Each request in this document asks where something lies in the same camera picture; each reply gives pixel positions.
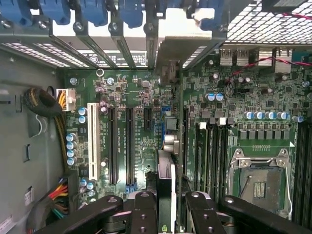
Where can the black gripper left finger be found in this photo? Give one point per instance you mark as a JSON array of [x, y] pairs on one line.
[[97, 212]]

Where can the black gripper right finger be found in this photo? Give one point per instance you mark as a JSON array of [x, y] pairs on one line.
[[243, 212]]

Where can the CPU socket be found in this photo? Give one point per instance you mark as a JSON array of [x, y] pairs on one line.
[[263, 185]]

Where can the long black expansion slot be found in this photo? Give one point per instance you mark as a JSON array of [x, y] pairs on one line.
[[130, 146], [112, 146]]

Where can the white expansion slot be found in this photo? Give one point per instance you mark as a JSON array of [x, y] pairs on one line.
[[93, 141]]

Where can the green motherboard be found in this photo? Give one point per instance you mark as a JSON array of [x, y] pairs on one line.
[[139, 151]]

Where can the short black expansion slot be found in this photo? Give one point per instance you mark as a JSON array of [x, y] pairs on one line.
[[148, 119]]

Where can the white power connector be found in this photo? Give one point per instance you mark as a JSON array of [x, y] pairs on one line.
[[67, 100]]

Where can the blue expansion slot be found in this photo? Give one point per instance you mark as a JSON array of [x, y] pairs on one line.
[[166, 109]]

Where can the open black PC case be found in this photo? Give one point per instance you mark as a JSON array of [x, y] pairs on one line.
[[14, 97]]

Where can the silver USB port block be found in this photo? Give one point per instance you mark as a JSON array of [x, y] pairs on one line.
[[234, 57]]

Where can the blue slot retainer clip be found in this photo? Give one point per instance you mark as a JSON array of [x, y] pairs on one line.
[[14, 9], [57, 12], [96, 12], [131, 12], [212, 22]]

